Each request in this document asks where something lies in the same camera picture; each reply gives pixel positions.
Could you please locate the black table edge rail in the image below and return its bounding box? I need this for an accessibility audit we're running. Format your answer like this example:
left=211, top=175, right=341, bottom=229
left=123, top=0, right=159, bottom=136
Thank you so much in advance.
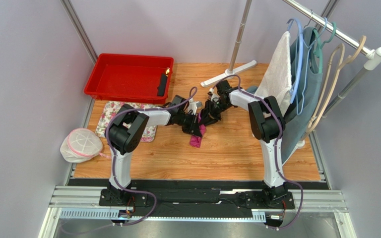
left=45, top=178, right=350, bottom=223

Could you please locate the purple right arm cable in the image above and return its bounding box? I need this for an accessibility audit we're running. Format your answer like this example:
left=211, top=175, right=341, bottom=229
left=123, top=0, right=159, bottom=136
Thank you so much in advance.
left=210, top=74, right=304, bottom=231

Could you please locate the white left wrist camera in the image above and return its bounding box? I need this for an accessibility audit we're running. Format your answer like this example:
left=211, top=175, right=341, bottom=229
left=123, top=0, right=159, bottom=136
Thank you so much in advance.
left=187, top=101, right=202, bottom=115

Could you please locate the beige clothes hanger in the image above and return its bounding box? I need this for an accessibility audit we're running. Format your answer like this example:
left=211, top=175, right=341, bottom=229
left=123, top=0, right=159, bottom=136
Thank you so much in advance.
left=309, top=35, right=367, bottom=133
left=302, top=43, right=346, bottom=139

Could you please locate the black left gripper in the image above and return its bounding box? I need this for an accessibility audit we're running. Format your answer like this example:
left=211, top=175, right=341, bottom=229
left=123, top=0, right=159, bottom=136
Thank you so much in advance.
left=177, top=113, right=202, bottom=139

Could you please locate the magenta paper napkin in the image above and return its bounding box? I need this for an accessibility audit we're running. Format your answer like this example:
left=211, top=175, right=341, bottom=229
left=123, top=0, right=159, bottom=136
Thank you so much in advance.
left=190, top=125, right=206, bottom=148

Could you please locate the blue clothes hanger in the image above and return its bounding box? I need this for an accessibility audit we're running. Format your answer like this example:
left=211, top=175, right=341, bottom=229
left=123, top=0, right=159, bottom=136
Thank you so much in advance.
left=287, top=18, right=322, bottom=118

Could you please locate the teal garment on hanger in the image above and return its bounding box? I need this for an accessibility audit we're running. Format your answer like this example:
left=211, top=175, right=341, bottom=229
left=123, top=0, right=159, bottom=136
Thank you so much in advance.
left=243, top=26, right=324, bottom=166

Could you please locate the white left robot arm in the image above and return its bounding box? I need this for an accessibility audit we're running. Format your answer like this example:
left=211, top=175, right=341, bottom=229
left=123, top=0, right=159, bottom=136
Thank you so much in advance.
left=99, top=95, right=202, bottom=206

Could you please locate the floral cloth mat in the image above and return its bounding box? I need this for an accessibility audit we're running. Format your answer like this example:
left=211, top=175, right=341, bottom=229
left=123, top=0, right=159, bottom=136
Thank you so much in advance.
left=95, top=101, right=157, bottom=143

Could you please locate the metal clothes rack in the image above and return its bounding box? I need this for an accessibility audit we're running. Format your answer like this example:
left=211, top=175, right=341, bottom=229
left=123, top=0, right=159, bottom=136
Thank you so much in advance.
left=200, top=0, right=381, bottom=148

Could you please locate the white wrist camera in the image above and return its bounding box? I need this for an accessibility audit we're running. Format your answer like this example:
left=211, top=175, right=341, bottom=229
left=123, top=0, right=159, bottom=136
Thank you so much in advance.
left=187, top=101, right=202, bottom=115
left=208, top=91, right=221, bottom=103

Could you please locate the white mesh laundry bag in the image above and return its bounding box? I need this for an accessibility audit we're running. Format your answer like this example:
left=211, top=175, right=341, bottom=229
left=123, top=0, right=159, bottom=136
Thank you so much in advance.
left=60, top=128, right=108, bottom=163

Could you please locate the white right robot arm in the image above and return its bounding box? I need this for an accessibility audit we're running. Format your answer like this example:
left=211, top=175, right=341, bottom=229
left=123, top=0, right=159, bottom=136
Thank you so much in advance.
left=200, top=80, right=287, bottom=207

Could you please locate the white towel on hanger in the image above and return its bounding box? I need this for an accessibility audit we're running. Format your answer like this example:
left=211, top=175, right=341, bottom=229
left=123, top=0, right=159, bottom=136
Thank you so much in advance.
left=254, top=31, right=292, bottom=115

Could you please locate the red plastic tray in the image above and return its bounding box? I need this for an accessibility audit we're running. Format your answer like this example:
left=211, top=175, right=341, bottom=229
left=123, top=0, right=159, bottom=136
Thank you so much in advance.
left=84, top=53, right=174, bottom=104

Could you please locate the green clothes hanger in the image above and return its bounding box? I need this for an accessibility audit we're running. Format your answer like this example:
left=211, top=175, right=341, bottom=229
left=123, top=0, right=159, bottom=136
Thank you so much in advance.
left=313, top=22, right=337, bottom=73

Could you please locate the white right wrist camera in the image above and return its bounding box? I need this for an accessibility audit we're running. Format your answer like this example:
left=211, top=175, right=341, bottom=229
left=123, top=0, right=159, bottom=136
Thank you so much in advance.
left=208, top=91, right=221, bottom=103

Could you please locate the black object in tray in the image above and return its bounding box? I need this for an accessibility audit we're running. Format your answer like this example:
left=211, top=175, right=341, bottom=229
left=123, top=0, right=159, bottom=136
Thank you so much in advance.
left=157, top=67, right=170, bottom=97

